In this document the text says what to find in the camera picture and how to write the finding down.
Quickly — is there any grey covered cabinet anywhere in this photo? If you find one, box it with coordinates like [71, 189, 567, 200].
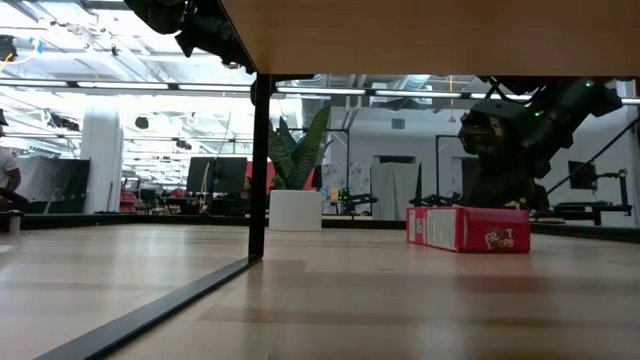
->
[370, 160, 422, 222]

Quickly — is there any yellow hanging cord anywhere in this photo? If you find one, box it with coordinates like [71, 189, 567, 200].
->
[446, 74, 458, 124]

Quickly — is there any small black mounted monitor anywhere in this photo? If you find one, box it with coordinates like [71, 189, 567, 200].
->
[567, 160, 599, 191]

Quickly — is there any black computer monitor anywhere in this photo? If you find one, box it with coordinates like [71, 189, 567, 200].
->
[185, 156, 250, 196]

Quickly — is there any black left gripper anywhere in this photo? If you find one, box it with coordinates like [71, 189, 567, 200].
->
[174, 9, 257, 75]

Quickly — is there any red background object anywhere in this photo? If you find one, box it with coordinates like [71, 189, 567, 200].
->
[118, 177, 140, 215]

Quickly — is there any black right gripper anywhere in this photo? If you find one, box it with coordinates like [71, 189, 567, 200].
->
[458, 98, 550, 212]

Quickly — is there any red background panel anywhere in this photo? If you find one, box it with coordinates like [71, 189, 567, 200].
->
[243, 159, 322, 195]

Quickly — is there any red Froot Loops box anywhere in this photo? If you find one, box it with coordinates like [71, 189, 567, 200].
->
[405, 205, 532, 254]

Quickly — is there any black desk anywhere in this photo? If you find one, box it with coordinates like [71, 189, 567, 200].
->
[549, 201, 634, 227]

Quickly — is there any black aluminium table frame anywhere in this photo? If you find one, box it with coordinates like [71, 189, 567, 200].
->
[19, 212, 640, 245]

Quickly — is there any white patterned board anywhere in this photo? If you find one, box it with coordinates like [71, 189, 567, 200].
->
[322, 159, 374, 201]

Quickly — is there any green plant in white pot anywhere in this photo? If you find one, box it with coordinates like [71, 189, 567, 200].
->
[267, 103, 333, 233]

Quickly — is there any wooden shelf on black posts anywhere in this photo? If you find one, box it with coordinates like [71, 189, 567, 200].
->
[32, 0, 640, 360]

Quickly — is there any black rectangular stand frame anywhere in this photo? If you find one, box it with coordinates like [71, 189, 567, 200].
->
[434, 133, 464, 207]

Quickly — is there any white pillar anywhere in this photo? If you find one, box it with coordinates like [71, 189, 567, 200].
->
[80, 113, 124, 215]

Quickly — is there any dark grey partition screen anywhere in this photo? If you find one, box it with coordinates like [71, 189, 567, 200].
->
[18, 156, 92, 215]

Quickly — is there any black ceiling device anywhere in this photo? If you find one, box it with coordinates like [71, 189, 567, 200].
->
[0, 34, 19, 64]

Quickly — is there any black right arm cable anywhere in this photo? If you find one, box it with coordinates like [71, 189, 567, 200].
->
[546, 115, 640, 196]

